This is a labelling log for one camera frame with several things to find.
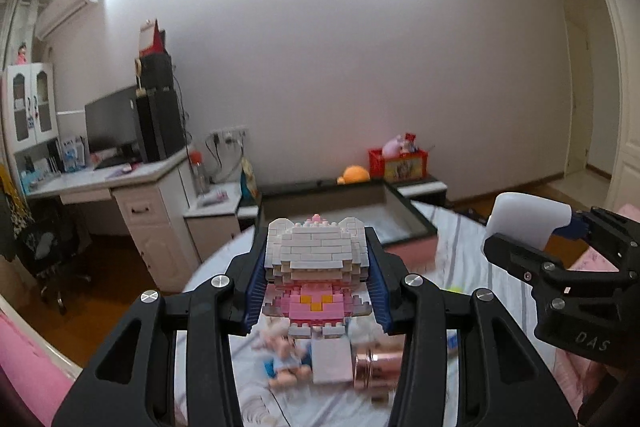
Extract black computer monitor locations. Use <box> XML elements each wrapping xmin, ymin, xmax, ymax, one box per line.
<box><xmin>84</xmin><ymin>86</ymin><xmax>143</xmax><ymax>155</ymax></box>

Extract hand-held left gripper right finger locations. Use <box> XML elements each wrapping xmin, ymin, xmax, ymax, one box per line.
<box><xmin>365</xmin><ymin>227</ymin><xmax>583</xmax><ymax>427</ymax></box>

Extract white wall outlet strip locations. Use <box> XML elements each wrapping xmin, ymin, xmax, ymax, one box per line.
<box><xmin>210</xmin><ymin>125</ymin><xmax>249</xmax><ymax>145</ymax></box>

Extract black speaker box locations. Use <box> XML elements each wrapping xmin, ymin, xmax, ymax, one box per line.
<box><xmin>140</xmin><ymin>53</ymin><xmax>176</xmax><ymax>94</ymax></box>

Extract white door frame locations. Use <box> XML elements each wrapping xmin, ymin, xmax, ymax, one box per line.
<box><xmin>562</xmin><ymin>0</ymin><xmax>640</xmax><ymax>218</ymax></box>

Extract orange octopus plush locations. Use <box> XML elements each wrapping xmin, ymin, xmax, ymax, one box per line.
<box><xmin>336</xmin><ymin>164</ymin><xmax>371</xmax><ymax>186</ymax></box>

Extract pink padded bed frame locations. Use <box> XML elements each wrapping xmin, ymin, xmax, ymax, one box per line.
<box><xmin>0</xmin><ymin>294</ymin><xmax>86</xmax><ymax>415</ymax></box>

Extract black computer tower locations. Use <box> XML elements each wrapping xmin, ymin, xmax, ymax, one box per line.
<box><xmin>135</xmin><ymin>89</ymin><xmax>186</xmax><ymax>162</ymax></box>

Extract white and pink block figure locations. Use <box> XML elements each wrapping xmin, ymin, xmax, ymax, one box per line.
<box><xmin>260</xmin><ymin>214</ymin><xmax>376</xmax><ymax>340</ymax></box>

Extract pink quilt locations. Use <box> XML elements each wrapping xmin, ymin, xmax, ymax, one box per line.
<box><xmin>560</xmin><ymin>202</ymin><xmax>640</xmax><ymax>427</ymax></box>

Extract red desk calendar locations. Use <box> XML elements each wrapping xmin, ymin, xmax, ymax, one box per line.
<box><xmin>137</xmin><ymin>19</ymin><xmax>167</xmax><ymax>56</ymax></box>

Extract white nightstand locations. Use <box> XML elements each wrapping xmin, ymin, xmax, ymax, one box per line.
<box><xmin>182</xmin><ymin>194</ymin><xmax>261</xmax><ymax>265</ymax></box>

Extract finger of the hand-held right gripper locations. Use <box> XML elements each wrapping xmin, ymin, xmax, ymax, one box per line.
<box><xmin>552</xmin><ymin>206</ymin><xmax>640</xmax><ymax>258</ymax></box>
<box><xmin>482</xmin><ymin>232</ymin><xmax>568</xmax><ymax>293</ymax></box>

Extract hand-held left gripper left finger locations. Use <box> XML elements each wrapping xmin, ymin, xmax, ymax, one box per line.
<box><xmin>52</xmin><ymin>227</ymin><xmax>268</xmax><ymax>427</ymax></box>

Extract bottle with orange cap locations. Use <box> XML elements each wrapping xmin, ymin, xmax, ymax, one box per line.
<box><xmin>190</xmin><ymin>150</ymin><xmax>208</xmax><ymax>195</ymax></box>

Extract rose gold cylinder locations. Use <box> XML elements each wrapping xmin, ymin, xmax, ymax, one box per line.
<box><xmin>352</xmin><ymin>347</ymin><xmax>406</xmax><ymax>390</ymax></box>

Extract white air conditioner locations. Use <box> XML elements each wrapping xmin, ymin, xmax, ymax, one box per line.
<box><xmin>35</xmin><ymin>0</ymin><xmax>103</xmax><ymax>38</ymax></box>

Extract pink tray with black rim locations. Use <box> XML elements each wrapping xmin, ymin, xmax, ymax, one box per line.
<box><xmin>252</xmin><ymin>181</ymin><xmax>440</xmax><ymax>270</ymax></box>

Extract red storage crate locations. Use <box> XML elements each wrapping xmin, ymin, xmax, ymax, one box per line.
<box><xmin>368</xmin><ymin>148</ymin><xmax>432</xmax><ymax>182</ymax></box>

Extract white rounded plastic object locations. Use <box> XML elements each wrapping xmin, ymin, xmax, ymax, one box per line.
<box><xmin>486</xmin><ymin>192</ymin><xmax>573</xmax><ymax>252</ymax></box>

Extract white glass-door cabinet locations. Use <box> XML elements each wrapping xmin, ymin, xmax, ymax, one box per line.
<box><xmin>2</xmin><ymin>62</ymin><xmax>61</xmax><ymax>158</ymax></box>

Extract small doll toy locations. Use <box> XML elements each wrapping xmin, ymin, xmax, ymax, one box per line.
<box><xmin>250</xmin><ymin>324</ymin><xmax>313</xmax><ymax>390</ymax></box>

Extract white desk with drawers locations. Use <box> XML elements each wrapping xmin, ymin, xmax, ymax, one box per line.
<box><xmin>25</xmin><ymin>147</ymin><xmax>201</xmax><ymax>295</ymax></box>

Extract blue and yellow snack bag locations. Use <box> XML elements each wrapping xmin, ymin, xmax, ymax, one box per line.
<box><xmin>241</xmin><ymin>157</ymin><xmax>260</xmax><ymax>200</ymax></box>

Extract black and white low cabinet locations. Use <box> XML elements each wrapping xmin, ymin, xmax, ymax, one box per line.
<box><xmin>260</xmin><ymin>174</ymin><xmax>449</xmax><ymax>208</ymax></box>

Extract yellow and black jacket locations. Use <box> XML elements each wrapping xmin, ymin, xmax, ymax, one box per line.
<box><xmin>0</xmin><ymin>164</ymin><xmax>31</xmax><ymax>258</ymax></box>

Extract white square block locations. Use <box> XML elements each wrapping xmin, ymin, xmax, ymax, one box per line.
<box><xmin>311</xmin><ymin>339</ymin><xmax>355</xmax><ymax>384</ymax></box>

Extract blue boxes on shelf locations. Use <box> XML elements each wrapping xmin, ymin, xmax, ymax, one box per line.
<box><xmin>60</xmin><ymin>134</ymin><xmax>88</xmax><ymax>170</ymax></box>

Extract black office chair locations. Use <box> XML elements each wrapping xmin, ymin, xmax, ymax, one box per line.
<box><xmin>15</xmin><ymin>202</ymin><xmax>93</xmax><ymax>315</ymax></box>

